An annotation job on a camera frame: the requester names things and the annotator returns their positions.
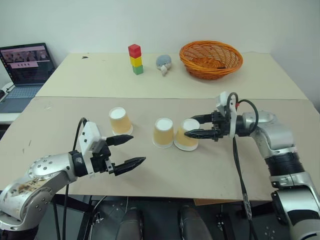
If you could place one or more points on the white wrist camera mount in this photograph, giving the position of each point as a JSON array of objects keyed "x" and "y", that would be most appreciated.
[
  {"x": 90, "y": 133},
  {"x": 222, "y": 100}
]

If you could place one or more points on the small black scrap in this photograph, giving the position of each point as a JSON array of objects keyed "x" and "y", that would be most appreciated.
[{"x": 84, "y": 57}]

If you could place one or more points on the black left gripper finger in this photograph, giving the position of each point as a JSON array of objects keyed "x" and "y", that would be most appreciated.
[
  {"x": 130, "y": 165},
  {"x": 120, "y": 139}
]

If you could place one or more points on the brown cardboard piece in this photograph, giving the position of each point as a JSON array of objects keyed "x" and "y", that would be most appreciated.
[{"x": 217, "y": 202}]

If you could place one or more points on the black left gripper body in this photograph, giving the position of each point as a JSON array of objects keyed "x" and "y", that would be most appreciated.
[{"x": 102, "y": 162}]

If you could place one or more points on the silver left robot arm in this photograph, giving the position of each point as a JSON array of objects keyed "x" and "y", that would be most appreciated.
[{"x": 50, "y": 165}]

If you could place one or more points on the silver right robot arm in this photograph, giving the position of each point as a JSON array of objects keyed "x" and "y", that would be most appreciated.
[{"x": 277, "y": 135}]

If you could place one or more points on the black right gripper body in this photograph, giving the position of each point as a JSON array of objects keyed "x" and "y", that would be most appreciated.
[{"x": 221, "y": 126}]

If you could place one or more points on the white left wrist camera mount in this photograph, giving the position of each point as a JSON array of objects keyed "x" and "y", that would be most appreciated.
[{"x": 90, "y": 133}]

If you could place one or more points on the dark rounded shape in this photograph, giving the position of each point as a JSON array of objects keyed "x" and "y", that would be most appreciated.
[
  {"x": 193, "y": 225},
  {"x": 131, "y": 225}
]

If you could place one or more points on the yellow toy block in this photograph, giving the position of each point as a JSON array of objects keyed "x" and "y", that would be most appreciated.
[{"x": 135, "y": 61}]

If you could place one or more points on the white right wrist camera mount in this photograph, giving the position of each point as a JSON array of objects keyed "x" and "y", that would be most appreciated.
[{"x": 222, "y": 100}]

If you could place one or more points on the red toy block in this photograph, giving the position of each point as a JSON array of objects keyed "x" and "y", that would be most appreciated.
[{"x": 134, "y": 50}]

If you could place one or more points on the grey plush toy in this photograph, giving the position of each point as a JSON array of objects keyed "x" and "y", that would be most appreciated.
[{"x": 163, "y": 62}]

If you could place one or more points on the orange wicker basket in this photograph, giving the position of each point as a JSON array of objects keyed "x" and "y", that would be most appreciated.
[{"x": 211, "y": 67}]

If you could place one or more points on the green toy block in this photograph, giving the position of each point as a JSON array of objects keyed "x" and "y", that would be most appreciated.
[{"x": 137, "y": 70}]

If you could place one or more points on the yellow paper cup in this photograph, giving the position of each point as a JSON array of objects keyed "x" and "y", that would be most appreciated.
[
  {"x": 120, "y": 125},
  {"x": 163, "y": 136},
  {"x": 183, "y": 143}
]

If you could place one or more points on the grey open laptop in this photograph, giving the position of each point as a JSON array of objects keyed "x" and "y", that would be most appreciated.
[{"x": 25, "y": 62}]

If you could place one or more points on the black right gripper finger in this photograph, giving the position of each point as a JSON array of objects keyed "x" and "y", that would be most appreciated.
[
  {"x": 202, "y": 118},
  {"x": 200, "y": 134}
]

